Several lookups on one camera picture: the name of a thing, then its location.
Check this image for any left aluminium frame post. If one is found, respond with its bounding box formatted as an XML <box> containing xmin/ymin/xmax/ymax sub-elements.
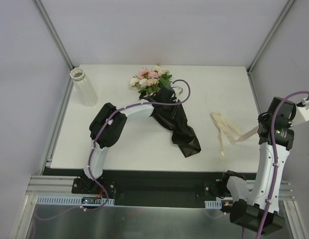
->
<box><xmin>33</xmin><ymin>0</ymin><xmax>75</xmax><ymax>70</ymax></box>

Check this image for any white cable duct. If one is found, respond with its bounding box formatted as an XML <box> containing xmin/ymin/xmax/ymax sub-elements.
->
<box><xmin>204</xmin><ymin>200</ymin><xmax>222</xmax><ymax>210</ymax></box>
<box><xmin>37</xmin><ymin>195</ymin><xmax>115</xmax><ymax>207</ymax></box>

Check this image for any aluminium frame post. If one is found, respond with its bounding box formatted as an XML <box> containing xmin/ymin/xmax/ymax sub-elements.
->
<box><xmin>33</xmin><ymin>0</ymin><xmax>75</xmax><ymax>70</ymax></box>
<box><xmin>247</xmin><ymin>0</ymin><xmax>296</xmax><ymax>76</ymax></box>

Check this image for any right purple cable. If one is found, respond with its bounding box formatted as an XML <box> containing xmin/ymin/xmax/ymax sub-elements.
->
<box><xmin>205</xmin><ymin>91</ymin><xmax>309</xmax><ymax>239</ymax></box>

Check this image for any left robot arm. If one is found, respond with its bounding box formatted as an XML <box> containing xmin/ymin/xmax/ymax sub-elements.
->
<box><xmin>80</xmin><ymin>85</ymin><xmax>183</xmax><ymax>194</ymax></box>

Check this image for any white ribbed vase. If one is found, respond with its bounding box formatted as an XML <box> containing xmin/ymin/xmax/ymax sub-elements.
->
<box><xmin>70</xmin><ymin>68</ymin><xmax>98</xmax><ymax>107</ymax></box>

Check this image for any right white cable duct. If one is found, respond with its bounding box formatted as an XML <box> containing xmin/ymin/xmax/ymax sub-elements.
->
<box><xmin>204</xmin><ymin>200</ymin><xmax>222</xmax><ymax>210</ymax></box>

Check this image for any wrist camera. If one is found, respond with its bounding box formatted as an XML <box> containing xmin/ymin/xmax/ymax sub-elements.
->
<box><xmin>292</xmin><ymin>99</ymin><xmax>309</xmax><ymax>126</ymax></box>
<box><xmin>172</xmin><ymin>86</ymin><xmax>183</xmax><ymax>98</ymax></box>

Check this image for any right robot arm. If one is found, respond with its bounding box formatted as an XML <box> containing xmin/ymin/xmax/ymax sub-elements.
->
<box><xmin>217</xmin><ymin>97</ymin><xmax>297</xmax><ymax>236</ymax></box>

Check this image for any right aluminium frame post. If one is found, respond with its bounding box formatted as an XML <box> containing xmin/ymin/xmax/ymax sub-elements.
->
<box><xmin>247</xmin><ymin>0</ymin><xmax>296</xmax><ymax>76</ymax></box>

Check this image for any left white cable duct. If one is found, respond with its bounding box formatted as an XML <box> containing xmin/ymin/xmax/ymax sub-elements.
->
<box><xmin>37</xmin><ymin>195</ymin><xmax>115</xmax><ymax>207</ymax></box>

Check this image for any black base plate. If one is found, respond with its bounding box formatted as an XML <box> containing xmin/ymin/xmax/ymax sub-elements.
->
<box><xmin>43</xmin><ymin>168</ymin><xmax>235</xmax><ymax>209</ymax></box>

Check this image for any aluminium rail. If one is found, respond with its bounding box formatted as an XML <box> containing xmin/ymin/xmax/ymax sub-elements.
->
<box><xmin>26</xmin><ymin>175</ymin><xmax>76</xmax><ymax>195</ymax></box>

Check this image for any purple cable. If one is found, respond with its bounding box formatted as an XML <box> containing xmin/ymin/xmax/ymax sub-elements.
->
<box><xmin>34</xmin><ymin>79</ymin><xmax>191</xmax><ymax>221</ymax></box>
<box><xmin>205</xmin><ymin>91</ymin><xmax>309</xmax><ymax>239</ymax></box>

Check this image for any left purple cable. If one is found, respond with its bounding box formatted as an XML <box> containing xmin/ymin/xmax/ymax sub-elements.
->
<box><xmin>34</xmin><ymin>79</ymin><xmax>191</xmax><ymax>221</ymax></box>

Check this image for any cream ribbon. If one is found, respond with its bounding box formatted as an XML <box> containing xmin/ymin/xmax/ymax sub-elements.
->
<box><xmin>210</xmin><ymin>112</ymin><xmax>259</xmax><ymax>161</ymax></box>

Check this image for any pink and white flower bouquet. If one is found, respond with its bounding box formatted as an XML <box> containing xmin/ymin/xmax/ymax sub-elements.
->
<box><xmin>129</xmin><ymin>64</ymin><xmax>172</xmax><ymax>96</ymax></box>

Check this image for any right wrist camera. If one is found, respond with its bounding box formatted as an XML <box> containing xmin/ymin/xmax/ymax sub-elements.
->
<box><xmin>292</xmin><ymin>99</ymin><xmax>309</xmax><ymax>126</ymax></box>

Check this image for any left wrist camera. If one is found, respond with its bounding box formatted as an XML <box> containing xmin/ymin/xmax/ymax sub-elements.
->
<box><xmin>172</xmin><ymin>86</ymin><xmax>183</xmax><ymax>98</ymax></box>

